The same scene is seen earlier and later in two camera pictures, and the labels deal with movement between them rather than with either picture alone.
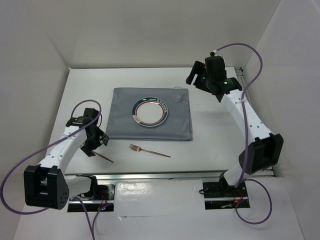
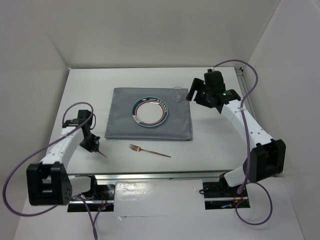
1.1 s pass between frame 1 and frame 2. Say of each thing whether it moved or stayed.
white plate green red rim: stayed
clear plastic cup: stayed
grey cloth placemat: stayed
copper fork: stayed
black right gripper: moved
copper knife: moved
